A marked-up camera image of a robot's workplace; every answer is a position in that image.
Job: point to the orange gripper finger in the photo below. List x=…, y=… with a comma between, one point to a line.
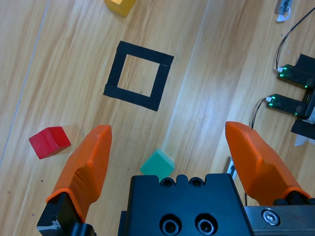
x=256, y=159
x=83, y=172

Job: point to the red wooden block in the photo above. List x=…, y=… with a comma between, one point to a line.
x=49, y=143

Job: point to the green wooden block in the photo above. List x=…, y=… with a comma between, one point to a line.
x=157, y=166

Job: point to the yellow wooden block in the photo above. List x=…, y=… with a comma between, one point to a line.
x=120, y=6

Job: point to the white plastic scrap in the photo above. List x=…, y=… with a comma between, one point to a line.
x=300, y=140
x=283, y=16

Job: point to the black hub base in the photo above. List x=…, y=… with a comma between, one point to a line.
x=304, y=129

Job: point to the black module with green lights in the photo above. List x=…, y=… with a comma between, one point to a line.
x=295, y=76
x=285, y=104

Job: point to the black tape square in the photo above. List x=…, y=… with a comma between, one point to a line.
x=114, y=73

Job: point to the silver aluminium rail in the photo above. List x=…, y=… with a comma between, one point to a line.
x=231, y=169

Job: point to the silver metal bracket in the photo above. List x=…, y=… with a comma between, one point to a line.
x=284, y=5

